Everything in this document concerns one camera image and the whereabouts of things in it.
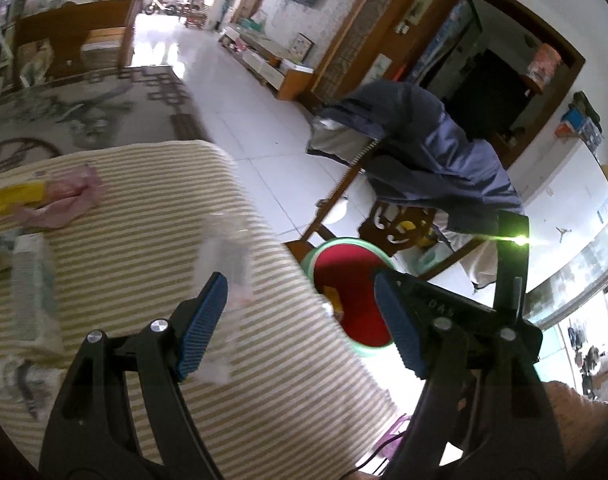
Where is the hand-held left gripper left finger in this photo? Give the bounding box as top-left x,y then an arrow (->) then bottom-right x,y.
38,271 -> 229,480

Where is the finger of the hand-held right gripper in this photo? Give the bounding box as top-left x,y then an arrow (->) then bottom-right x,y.
378,269 -> 500,334

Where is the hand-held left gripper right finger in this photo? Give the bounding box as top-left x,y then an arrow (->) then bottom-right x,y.
374,273 -> 567,480

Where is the red basin with green rim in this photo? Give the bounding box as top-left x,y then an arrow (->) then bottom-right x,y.
304,237 -> 401,359

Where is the clear plastic wrapper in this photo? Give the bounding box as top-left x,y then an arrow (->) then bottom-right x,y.
196,210 -> 257,386

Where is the beige cloth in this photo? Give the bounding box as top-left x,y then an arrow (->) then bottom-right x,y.
462,236 -> 500,292

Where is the carved wooden chair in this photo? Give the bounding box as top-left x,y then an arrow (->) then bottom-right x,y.
284,160 -> 489,282

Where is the beige striped woven mat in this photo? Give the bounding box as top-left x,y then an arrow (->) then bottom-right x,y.
0,140 -> 409,480

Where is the blue grey jacket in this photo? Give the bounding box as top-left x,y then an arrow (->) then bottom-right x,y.
306,80 -> 527,235

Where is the white plastic packet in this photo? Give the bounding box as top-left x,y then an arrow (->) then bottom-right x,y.
11,234 -> 65,352

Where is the pink plastic bag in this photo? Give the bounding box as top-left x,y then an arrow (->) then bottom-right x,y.
19,165 -> 111,231

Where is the crumpled white paper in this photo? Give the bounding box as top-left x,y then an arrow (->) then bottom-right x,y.
0,354 -> 61,422

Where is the orange printed can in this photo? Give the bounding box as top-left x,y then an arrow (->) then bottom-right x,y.
528,42 -> 563,87

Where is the yellow wrapper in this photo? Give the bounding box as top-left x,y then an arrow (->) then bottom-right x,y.
0,182 -> 48,219

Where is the wooden television cabinet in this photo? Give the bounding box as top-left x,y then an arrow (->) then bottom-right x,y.
219,22 -> 315,102

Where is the small framed picture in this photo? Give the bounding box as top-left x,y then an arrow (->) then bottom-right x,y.
291,32 -> 314,61

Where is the white balance bike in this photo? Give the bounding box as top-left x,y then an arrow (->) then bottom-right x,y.
144,0 -> 183,16

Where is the brown wooden chair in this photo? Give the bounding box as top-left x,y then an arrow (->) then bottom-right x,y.
11,0 -> 146,89

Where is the black cable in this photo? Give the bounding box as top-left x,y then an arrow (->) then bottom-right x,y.
343,410 -> 415,480

